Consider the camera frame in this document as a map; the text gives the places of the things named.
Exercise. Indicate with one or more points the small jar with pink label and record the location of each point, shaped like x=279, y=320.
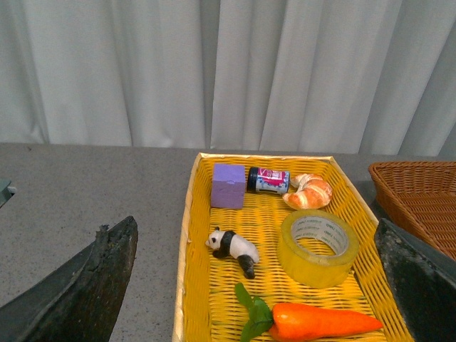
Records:
x=261, y=179

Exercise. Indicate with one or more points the toy panda figure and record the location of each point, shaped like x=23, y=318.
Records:
x=229, y=243

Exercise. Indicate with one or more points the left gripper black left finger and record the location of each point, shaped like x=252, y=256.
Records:
x=80, y=300

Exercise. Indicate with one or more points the purple foam cube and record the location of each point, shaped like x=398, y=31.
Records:
x=228, y=186

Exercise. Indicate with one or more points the yellow tape roll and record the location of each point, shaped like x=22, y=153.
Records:
x=307, y=267

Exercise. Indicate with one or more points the toy croissant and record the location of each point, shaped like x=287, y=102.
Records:
x=312, y=192

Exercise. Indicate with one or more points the grey metal object at edge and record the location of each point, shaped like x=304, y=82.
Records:
x=7, y=191

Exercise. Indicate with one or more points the brown wicker basket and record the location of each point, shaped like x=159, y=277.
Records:
x=419, y=196

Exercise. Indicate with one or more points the toy orange carrot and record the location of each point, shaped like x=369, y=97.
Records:
x=300, y=322

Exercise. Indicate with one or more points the yellow woven basket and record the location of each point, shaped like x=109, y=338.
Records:
x=206, y=307

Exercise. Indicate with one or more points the white curtain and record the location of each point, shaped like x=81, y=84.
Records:
x=373, y=77

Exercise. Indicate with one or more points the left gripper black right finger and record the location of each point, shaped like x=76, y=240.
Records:
x=422, y=281

